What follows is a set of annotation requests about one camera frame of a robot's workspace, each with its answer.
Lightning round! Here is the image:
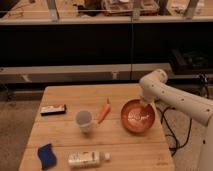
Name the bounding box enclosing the orange ceramic bowl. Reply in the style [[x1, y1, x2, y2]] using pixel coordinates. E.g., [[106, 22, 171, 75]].
[[121, 99, 155, 134]]

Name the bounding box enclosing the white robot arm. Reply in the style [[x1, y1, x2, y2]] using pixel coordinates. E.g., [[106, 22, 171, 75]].
[[139, 69, 213, 171]]

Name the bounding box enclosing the orange toy carrot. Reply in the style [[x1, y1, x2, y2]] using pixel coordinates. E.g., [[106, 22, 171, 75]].
[[98, 99, 110, 124]]

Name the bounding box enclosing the black device on shelf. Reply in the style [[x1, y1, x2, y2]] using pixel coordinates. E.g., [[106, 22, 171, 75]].
[[169, 49, 213, 75]]

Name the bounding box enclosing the wooden table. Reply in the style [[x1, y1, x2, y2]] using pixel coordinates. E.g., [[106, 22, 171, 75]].
[[19, 84, 175, 171]]

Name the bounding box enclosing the clear plastic bottle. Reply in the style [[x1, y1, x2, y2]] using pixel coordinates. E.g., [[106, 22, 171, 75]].
[[68, 151, 111, 168]]

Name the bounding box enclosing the blue sponge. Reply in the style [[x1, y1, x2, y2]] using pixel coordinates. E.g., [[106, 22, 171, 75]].
[[37, 144, 57, 170]]

